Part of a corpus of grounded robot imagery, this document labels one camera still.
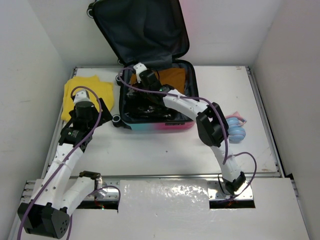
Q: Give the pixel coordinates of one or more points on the brown garment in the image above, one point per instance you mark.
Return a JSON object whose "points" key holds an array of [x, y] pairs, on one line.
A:
{"points": [[174, 77]]}

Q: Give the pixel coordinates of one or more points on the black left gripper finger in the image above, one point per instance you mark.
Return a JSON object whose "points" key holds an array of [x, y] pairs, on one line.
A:
{"points": [[72, 115], [105, 113]]}

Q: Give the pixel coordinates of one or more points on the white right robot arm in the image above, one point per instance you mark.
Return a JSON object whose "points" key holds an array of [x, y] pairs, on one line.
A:
{"points": [[211, 123]]}

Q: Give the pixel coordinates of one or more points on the black white patterned garment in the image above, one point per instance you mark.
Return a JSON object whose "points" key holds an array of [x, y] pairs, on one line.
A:
{"points": [[138, 106]]}

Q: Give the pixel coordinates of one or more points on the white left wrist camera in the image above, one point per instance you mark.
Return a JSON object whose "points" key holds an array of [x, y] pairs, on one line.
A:
{"points": [[81, 96]]}

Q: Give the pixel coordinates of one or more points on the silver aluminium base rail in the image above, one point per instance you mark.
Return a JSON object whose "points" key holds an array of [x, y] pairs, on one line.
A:
{"points": [[170, 188]]}

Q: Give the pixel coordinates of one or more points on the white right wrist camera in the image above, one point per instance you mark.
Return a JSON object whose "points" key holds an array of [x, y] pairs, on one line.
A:
{"points": [[139, 68]]}

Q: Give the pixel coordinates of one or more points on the pink teal open suitcase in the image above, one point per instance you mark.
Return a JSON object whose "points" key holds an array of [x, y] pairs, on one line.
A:
{"points": [[151, 32]]}

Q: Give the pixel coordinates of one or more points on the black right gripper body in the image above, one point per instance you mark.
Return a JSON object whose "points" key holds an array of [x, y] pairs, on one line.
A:
{"points": [[145, 94]]}

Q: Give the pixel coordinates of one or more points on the blue pink cat headphones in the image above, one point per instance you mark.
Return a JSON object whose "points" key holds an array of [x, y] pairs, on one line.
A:
{"points": [[236, 131]]}

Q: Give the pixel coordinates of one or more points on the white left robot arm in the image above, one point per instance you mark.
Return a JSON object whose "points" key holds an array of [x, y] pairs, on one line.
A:
{"points": [[49, 211]]}

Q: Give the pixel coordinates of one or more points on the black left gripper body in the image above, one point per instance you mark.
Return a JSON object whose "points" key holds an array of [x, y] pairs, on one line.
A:
{"points": [[94, 121]]}

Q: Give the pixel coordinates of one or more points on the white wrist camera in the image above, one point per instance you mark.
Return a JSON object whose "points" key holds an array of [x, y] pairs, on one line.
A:
{"points": [[139, 68], [81, 96]]}

